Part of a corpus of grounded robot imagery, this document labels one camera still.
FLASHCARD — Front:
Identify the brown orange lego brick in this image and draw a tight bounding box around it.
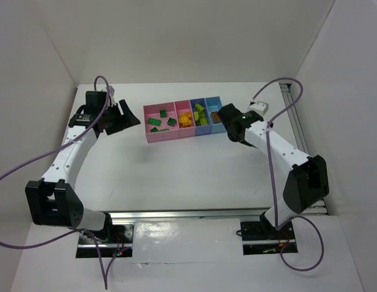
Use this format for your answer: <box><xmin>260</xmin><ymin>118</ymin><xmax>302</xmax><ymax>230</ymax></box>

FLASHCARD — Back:
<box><xmin>212</xmin><ymin>111</ymin><xmax>221</xmax><ymax>123</ymax></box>

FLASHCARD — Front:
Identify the green lego plate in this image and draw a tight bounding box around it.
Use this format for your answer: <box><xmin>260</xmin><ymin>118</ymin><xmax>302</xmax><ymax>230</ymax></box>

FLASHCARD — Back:
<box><xmin>147</xmin><ymin>117</ymin><xmax>162</xmax><ymax>127</ymax></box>

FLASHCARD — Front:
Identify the lime long lego brick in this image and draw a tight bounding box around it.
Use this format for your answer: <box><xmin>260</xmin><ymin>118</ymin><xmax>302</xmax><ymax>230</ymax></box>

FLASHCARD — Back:
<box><xmin>196</xmin><ymin>117</ymin><xmax>209</xmax><ymax>127</ymax></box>

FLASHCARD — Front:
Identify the dark green square lego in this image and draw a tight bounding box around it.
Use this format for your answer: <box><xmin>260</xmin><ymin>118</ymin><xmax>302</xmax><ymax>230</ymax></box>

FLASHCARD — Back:
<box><xmin>159</xmin><ymin>109</ymin><xmax>167</xmax><ymax>117</ymax></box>

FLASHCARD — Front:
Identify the lime square lego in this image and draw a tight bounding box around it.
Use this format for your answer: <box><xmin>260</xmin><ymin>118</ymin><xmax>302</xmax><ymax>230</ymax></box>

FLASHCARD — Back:
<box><xmin>195</xmin><ymin>104</ymin><xmax>204</xmax><ymax>112</ymax></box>

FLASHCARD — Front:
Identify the yellow square lego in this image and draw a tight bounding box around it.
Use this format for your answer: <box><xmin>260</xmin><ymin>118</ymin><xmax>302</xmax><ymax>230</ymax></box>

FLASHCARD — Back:
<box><xmin>182</xmin><ymin>112</ymin><xmax>192</xmax><ymax>120</ymax></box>

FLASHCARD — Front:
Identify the orange lego plate stack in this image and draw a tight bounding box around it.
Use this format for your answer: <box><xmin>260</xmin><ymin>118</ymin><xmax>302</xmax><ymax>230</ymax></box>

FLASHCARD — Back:
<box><xmin>179</xmin><ymin>114</ymin><xmax>191</xmax><ymax>128</ymax></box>

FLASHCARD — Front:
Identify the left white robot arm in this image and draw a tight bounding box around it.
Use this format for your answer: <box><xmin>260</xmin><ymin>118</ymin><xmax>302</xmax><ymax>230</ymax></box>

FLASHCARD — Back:
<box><xmin>25</xmin><ymin>91</ymin><xmax>140</xmax><ymax>242</ymax></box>

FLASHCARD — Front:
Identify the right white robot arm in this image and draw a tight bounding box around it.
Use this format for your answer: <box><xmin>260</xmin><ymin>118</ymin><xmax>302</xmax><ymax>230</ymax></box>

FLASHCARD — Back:
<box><xmin>218</xmin><ymin>103</ymin><xmax>329</xmax><ymax>232</ymax></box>

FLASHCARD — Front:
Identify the light blue container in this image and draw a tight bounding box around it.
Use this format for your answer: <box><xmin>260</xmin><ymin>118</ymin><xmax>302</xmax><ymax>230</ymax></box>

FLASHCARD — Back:
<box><xmin>205</xmin><ymin>97</ymin><xmax>226</xmax><ymax>134</ymax></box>

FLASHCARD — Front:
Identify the dark blue container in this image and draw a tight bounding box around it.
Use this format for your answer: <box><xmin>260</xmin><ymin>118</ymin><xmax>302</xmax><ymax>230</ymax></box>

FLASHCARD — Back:
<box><xmin>189</xmin><ymin>98</ymin><xmax>212</xmax><ymax>136</ymax></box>

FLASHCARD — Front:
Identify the large pink container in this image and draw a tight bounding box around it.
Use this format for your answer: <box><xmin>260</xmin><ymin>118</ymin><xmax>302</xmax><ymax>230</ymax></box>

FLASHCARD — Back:
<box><xmin>143</xmin><ymin>102</ymin><xmax>179</xmax><ymax>143</ymax></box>

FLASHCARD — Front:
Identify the small pink container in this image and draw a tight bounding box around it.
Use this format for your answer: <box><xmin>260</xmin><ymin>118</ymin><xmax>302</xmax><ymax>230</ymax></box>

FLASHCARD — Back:
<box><xmin>175</xmin><ymin>100</ymin><xmax>195</xmax><ymax>138</ymax></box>

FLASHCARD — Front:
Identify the front aluminium rail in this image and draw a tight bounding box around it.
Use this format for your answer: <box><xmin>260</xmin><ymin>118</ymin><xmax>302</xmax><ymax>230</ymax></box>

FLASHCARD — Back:
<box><xmin>41</xmin><ymin>207</ymin><xmax>280</xmax><ymax>222</ymax></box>

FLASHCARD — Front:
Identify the aluminium rail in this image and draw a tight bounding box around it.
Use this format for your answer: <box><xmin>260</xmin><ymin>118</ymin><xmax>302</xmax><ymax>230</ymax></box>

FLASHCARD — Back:
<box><xmin>280</xmin><ymin>83</ymin><xmax>328</xmax><ymax>215</ymax></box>
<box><xmin>41</xmin><ymin>207</ymin><xmax>280</xmax><ymax>222</ymax></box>

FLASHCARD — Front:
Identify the right aluminium rail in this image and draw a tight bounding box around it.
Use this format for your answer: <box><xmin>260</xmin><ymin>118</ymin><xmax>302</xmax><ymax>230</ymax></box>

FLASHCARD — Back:
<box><xmin>280</xmin><ymin>83</ymin><xmax>328</xmax><ymax>215</ymax></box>

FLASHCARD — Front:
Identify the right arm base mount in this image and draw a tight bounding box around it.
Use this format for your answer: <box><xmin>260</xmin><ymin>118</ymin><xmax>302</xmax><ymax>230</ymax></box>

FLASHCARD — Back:
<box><xmin>235</xmin><ymin>215</ymin><xmax>298</xmax><ymax>256</ymax></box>

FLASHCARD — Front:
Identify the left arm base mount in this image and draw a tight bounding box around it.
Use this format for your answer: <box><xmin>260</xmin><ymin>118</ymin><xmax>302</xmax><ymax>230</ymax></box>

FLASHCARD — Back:
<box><xmin>75</xmin><ymin>223</ymin><xmax>134</xmax><ymax>259</ymax></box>

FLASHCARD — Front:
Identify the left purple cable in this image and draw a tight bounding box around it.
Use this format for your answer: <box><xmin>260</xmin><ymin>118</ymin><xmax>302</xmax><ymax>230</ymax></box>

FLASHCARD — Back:
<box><xmin>0</xmin><ymin>75</ymin><xmax>116</xmax><ymax>290</ymax></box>

